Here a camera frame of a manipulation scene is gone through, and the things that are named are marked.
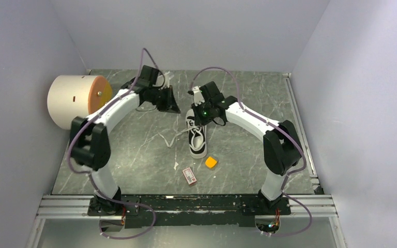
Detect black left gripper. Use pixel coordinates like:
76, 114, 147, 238
150, 85, 181, 114

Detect white shoelace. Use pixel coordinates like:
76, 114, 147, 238
158, 126, 200, 148

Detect black and white sneaker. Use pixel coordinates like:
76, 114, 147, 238
186, 109, 207, 159

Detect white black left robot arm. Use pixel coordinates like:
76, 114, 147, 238
67, 66, 180, 215

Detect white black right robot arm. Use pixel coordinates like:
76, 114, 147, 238
188, 81, 303, 214

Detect yellow block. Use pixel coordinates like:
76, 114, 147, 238
205, 156, 218, 169

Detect red and white small box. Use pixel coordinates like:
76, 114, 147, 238
182, 167, 197, 185

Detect cream cylinder with orange face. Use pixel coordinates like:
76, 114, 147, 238
47, 75, 113, 130

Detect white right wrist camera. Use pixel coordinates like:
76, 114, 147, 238
188, 86, 205, 106

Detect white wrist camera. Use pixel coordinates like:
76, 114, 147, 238
155, 71, 174, 88
188, 86, 205, 106

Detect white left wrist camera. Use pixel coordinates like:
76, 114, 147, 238
155, 71, 174, 88

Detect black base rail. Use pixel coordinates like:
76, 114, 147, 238
87, 194, 291, 228

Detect aluminium frame rail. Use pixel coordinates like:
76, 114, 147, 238
27, 194, 346, 247

